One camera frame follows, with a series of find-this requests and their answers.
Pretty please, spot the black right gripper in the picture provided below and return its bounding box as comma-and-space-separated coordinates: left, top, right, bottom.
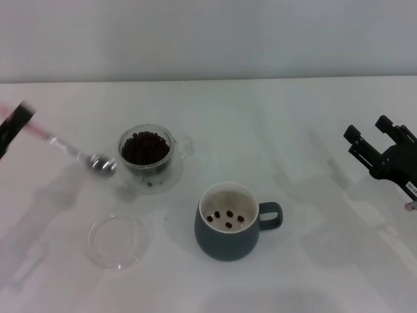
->
343, 115, 417, 201

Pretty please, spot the pink-handled metal spoon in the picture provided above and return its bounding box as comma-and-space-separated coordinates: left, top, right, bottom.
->
0, 104, 117, 179

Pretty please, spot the dark teal ceramic mug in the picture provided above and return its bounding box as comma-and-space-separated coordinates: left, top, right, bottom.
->
194, 181, 283, 261

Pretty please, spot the coffee bean pile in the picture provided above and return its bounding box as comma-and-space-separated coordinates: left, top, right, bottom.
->
121, 130, 171, 166

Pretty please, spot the double-walled glass cup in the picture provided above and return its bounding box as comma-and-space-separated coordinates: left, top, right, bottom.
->
117, 123, 195, 196

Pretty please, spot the clear glass saucer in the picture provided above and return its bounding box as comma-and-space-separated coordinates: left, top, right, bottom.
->
87, 213, 149, 271

